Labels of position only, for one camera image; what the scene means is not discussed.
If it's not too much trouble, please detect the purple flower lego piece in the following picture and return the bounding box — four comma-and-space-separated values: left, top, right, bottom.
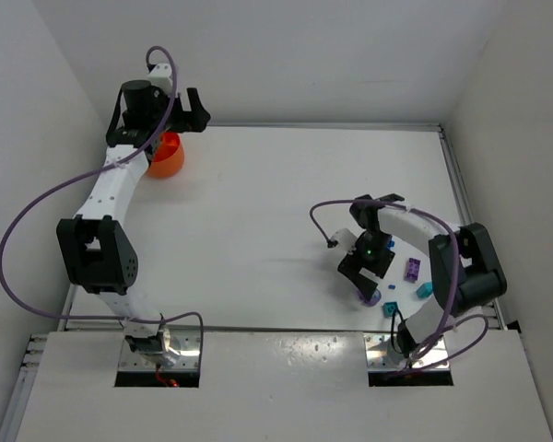
358, 289, 382, 307

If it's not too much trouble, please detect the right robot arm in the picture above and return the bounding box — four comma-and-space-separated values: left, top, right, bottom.
327, 193, 507, 359

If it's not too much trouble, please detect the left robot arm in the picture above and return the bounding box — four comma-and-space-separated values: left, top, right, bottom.
56, 80, 211, 366

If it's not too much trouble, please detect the teal lego brick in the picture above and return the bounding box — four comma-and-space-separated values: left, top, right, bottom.
416, 282, 433, 299
382, 301, 398, 318

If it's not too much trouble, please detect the orange divided container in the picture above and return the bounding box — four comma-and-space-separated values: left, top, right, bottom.
147, 132, 184, 180

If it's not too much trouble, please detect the purple lego brick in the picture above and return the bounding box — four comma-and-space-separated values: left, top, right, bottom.
404, 258, 421, 284

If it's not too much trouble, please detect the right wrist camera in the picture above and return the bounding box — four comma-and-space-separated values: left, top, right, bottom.
327, 228, 358, 254

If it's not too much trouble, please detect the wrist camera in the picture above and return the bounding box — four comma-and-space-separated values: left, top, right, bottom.
147, 63, 177, 97
327, 228, 358, 254

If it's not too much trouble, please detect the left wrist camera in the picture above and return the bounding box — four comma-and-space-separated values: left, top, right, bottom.
147, 63, 177, 97

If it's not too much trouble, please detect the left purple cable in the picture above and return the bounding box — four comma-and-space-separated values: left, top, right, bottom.
0, 45, 205, 365

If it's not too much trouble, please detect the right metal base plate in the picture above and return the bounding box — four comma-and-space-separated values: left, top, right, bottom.
363, 333, 450, 373

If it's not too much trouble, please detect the metal base plate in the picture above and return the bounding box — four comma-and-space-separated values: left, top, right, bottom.
118, 331, 200, 372
363, 333, 450, 373

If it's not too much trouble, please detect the aluminium table frame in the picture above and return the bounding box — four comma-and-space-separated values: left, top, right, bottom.
13, 123, 549, 441

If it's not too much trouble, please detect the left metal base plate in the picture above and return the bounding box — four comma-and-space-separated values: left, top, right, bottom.
118, 331, 200, 372

